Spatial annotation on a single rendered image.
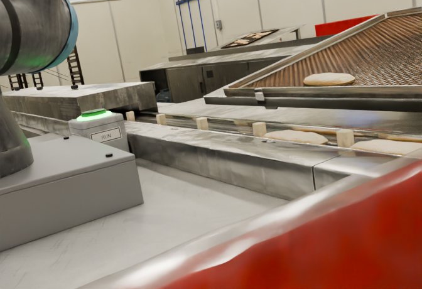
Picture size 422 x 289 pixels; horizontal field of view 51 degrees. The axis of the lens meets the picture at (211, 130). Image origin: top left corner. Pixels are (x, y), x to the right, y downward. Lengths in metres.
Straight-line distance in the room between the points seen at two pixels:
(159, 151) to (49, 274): 0.30
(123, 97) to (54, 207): 0.55
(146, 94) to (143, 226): 0.60
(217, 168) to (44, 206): 0.19
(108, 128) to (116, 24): 7.43
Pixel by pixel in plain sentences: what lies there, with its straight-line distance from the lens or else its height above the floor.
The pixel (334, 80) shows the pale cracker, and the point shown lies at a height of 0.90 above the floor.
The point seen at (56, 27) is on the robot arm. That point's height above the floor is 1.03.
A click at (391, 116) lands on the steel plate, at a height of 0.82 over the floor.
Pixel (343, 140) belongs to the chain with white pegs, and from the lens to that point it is 0.48.
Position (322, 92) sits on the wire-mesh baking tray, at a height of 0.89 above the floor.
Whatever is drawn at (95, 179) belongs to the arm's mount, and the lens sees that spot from 0.48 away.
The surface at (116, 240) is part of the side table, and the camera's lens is 0.43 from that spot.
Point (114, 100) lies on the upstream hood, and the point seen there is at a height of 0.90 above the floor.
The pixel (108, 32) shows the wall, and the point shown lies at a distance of 8.06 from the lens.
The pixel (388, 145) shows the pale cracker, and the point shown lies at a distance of 0.46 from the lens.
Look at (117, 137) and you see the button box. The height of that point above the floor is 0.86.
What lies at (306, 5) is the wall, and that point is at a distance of 5.62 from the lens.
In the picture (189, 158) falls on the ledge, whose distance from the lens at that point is 0.58.
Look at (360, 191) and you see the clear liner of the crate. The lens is 0.16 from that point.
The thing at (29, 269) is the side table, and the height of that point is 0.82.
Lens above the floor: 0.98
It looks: 11 degrees down
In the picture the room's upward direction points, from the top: 9 degrees counter-clockwise
